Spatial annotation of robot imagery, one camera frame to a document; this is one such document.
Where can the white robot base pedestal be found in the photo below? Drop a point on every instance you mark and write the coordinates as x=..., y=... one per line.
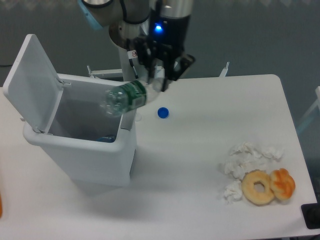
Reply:
x=122, y=35

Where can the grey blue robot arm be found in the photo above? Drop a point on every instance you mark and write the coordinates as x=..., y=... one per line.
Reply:
x=103, y=13

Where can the black device at corner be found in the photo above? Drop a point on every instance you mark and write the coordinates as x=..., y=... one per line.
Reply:
x=311, y=215

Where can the white trash can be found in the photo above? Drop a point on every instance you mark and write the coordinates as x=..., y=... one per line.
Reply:
x=78, y=123

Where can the orange glazed twisted pastry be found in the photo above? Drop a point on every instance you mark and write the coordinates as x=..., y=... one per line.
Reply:
x=282, y=184

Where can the white metal frame bracket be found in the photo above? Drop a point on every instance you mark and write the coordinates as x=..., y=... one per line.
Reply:
x=105, y=74

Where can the clear green label plastic bottle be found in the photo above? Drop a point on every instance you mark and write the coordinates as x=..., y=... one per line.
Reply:
x=130, y=96

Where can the blue bottle cap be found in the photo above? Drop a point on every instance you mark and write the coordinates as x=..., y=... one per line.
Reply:
x=163, y=112

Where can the small crumpled white tissue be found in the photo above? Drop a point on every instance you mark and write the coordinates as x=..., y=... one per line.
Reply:
x=233, y=192

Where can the large crumpled white tissue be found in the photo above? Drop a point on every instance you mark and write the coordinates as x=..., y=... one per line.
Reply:
x=246, y=157

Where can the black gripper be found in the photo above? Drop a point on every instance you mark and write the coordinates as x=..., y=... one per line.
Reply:
x=165, y=41

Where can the white trash can lid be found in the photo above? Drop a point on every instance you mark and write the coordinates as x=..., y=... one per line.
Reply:
x=33, y=86

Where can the white chair part at right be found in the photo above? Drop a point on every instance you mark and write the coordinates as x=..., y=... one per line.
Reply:
x=312, y=112

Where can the plain ring donut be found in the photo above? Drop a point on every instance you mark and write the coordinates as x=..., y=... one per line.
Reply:
x=256, y=188

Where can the blue item inside bin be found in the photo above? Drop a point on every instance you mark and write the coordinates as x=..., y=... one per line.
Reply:
x=107, y=139

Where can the orange object at left edge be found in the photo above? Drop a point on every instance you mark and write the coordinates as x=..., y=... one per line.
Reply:
x=1, y=205

